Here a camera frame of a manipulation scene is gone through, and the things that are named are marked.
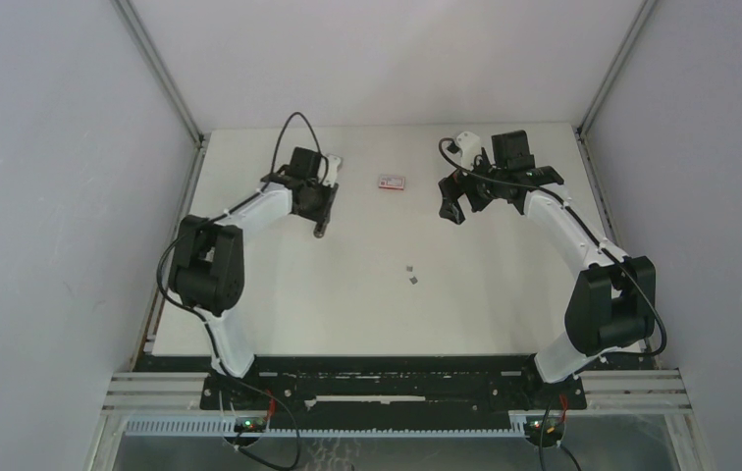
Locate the aluminium frame corner post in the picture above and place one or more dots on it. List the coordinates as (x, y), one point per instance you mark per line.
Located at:
(145, 44)

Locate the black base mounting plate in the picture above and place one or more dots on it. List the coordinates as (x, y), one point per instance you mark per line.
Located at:
(367, 416)

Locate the white cable duct strip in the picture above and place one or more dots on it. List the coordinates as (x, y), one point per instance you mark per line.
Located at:
(207, 427)

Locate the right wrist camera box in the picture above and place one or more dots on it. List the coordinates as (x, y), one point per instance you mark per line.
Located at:
(469, 147)

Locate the red white staple box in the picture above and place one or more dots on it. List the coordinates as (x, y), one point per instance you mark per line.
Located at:
(391, 182)

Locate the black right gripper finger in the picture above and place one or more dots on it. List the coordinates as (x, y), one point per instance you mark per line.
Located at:
(479, 196)
(450, 210)

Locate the black and grey large stapler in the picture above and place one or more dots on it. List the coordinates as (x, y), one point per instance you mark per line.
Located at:
(320, 228)

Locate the aluminium front rail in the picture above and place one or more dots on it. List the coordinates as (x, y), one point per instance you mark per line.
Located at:
(653, 392)

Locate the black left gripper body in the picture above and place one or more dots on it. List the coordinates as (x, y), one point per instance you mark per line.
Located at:
(321, 201)

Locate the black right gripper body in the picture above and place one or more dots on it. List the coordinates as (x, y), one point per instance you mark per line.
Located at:
(461, 183)

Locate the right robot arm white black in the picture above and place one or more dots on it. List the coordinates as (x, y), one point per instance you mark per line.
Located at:
(612, 304)

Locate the right aluminium frame post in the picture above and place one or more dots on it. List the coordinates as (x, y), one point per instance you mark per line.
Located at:
(616, 66)

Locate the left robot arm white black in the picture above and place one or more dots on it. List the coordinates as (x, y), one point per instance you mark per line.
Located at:
(206, 258)

